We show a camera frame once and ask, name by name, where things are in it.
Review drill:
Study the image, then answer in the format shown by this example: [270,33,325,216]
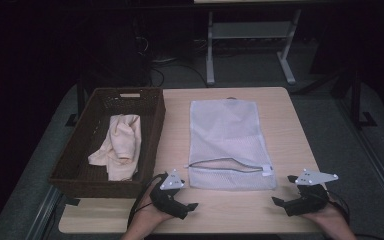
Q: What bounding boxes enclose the person's left hand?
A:
[131,185,175,232]

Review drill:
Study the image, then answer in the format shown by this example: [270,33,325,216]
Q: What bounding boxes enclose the black floor cable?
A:
[150,62,209,88]

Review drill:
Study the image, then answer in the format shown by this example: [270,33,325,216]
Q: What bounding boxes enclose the black metal stand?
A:
[64,83,88,128]
[349,69,378,130]

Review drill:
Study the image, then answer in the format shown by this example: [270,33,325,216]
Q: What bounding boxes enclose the white mesh laundry bag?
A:
[183,98,278,192]

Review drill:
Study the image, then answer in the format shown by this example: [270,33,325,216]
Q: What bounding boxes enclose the white metal desk frame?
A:
[205,9,303,86]

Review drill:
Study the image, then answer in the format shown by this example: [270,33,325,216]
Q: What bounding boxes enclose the brown wicker basket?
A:
[48,87,167,200]

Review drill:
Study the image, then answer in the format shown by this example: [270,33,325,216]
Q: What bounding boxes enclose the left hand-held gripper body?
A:
[149,169,189,220]

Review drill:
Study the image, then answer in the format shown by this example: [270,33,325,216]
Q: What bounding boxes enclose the black tape strip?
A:
[64,196,81,207]

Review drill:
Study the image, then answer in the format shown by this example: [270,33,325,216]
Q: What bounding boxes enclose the metal floor rail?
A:
[335,99,384,225]
[25,185,62,240]

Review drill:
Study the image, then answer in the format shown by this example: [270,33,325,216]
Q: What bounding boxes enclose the cream cloth garment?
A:
[87,113,143,182]

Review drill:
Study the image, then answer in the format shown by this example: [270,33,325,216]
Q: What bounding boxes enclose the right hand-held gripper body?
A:
[284,169,340,217]

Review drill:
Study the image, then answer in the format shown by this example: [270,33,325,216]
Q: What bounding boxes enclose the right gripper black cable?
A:
[326,189,352,225]

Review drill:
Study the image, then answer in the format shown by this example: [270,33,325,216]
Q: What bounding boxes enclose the person's right hand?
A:
[301,203,350,235]

